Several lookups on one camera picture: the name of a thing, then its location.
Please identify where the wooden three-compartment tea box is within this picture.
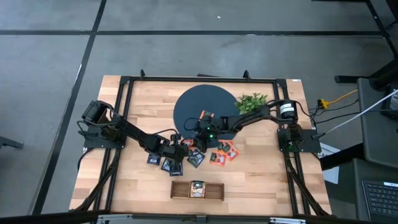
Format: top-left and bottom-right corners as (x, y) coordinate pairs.
(170, 180), (225, 202)

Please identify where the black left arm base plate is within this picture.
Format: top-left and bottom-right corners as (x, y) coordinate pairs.
(77, 124), (128, 149)

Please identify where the black chair base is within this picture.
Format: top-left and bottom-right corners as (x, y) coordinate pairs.
(335, 58), (398, 91)

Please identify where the dark grey desk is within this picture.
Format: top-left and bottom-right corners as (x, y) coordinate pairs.
(323, 157), (398, 224)

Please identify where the round dark woven placemat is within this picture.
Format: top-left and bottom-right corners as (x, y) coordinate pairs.
(172, 84), (240, 149)

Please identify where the small green potted plant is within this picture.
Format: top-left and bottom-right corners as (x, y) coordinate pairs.
(234, 92), (269, 115)

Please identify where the white grey cable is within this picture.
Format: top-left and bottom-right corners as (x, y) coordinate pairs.
(312, 89), (398, 140)

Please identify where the black aluminium table frame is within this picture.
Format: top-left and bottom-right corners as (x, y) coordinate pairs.
(70, 68), (332, 218)

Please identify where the black crossbar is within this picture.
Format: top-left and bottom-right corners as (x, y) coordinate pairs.
(0, 210), (398, 224)

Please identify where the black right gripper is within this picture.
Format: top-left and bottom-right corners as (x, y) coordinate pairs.
(193, 118), (222, 154)

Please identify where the black desk leg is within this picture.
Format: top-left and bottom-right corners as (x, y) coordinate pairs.
(319, 142), (365, 171)

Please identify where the dark laptop keyboard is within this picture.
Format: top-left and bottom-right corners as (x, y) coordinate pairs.
(362, 180), (398, 218)

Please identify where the beige fruit tea bag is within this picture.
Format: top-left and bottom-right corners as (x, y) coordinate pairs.
(189, 180), (206, 199)

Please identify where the silver aluminium extrusion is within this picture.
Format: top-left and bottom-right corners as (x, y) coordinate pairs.
(269, 217), (307, 224)
(96, 213), (134, 224)

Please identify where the yellow extension cord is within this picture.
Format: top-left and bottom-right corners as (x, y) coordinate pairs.
(317, 89), (359, 110)

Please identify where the dark blue blackcurrant tea bag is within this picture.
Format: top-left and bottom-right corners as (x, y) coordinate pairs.
(187, 151), (206, 169)
(169, 161), (184, 177)
(160, 157), (174, 173)
(146, 152), (162, 166)

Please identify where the dark chair leg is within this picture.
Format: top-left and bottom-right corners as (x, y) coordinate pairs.
(0, 136), (25, 150)

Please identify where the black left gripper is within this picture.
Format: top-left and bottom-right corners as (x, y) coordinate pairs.
(160, 141), (195, 163)

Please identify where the black device on desk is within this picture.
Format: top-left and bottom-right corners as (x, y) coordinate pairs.
(381, 81), (398, 121)

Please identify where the black left camera cable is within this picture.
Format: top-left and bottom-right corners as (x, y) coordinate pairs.
(154, 128), (181, 141)

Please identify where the black power cable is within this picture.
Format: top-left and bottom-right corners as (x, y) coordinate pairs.
(76, 147), (94, 172)

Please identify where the white paper sheet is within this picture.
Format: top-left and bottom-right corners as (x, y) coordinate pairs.
(318, 142), (342, 185)

